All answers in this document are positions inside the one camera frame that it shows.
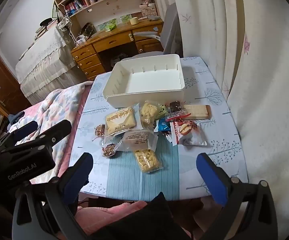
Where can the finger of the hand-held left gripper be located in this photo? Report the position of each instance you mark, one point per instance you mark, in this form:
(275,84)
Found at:
(24,129)
(55,130)

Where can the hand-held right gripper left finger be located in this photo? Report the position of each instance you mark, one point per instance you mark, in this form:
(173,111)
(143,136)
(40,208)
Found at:
(84,170)

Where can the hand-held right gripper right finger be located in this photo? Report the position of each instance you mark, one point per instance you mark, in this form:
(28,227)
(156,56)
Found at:
(214,178)

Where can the brown nut snack packet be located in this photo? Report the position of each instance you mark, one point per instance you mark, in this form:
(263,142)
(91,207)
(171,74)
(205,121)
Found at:
(109,150)

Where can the red dried fruit packet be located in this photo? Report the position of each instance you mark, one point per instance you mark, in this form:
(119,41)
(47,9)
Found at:
(100,131)

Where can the white bag with red print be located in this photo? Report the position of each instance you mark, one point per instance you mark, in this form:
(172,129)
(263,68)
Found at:
(190,133)

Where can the yellow print cracker packet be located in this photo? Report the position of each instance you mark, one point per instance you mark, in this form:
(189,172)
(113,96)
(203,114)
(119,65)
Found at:
(120,122)

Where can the small candy wrapper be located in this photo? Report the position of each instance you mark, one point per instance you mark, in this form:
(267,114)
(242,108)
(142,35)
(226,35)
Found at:
(168,137)

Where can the clear bread packet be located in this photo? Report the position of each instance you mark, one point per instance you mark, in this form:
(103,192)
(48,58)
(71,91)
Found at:
(139,140)

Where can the puffed rice snack packet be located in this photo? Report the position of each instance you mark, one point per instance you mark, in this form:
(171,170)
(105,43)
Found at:
(148,112)
(147,160)

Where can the long beige wafer packet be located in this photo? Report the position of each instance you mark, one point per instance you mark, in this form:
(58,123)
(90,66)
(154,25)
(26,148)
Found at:
(198,111)

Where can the blue candy packet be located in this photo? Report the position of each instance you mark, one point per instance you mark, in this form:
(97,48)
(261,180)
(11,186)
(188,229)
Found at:
(163,125)

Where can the dark cake packet red label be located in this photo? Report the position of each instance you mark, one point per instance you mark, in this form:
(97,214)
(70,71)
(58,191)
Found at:
(175,106)

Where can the green round candy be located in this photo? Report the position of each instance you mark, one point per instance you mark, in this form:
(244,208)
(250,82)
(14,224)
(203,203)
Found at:
(162,109)

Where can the white plastic storage tray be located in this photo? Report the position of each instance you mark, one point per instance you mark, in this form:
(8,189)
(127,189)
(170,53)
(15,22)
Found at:
(147,82)

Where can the pink bed sheet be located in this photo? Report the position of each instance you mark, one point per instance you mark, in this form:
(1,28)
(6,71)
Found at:
(74,127)

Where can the floral blanket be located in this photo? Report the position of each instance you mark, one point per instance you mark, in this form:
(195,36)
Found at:
(49,110)

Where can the tree print tablecloth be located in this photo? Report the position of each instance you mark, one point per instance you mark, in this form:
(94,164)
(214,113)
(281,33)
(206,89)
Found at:
(209,155)

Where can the pink pants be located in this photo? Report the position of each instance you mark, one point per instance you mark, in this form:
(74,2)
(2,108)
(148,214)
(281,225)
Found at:
(104,213)

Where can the wooden door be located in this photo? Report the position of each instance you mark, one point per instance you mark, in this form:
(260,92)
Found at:
(2,85)

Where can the lace furniture cover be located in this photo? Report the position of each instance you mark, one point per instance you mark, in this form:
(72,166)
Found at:
(44,57)

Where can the trash bin with bag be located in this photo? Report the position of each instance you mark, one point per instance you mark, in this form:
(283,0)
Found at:
(117,60)

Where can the wooden desk with drawers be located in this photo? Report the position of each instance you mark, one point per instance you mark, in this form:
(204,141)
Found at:
(109,42)

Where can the camouflage pouch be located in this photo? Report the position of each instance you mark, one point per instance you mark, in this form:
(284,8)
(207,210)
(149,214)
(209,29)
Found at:
(87,29)

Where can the leaf print curtain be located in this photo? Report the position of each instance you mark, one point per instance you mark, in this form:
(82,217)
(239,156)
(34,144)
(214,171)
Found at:
(259,80)

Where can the green packets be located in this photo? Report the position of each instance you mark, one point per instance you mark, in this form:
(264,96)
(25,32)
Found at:
(112,25)

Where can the cream mug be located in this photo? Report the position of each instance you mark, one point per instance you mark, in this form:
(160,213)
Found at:
(134,20)

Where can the wooden bookshelf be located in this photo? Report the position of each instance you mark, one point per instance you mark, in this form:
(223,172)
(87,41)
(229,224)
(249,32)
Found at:
(114,2)

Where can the grey office chair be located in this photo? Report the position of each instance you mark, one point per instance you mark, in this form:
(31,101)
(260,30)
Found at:
(170,30)

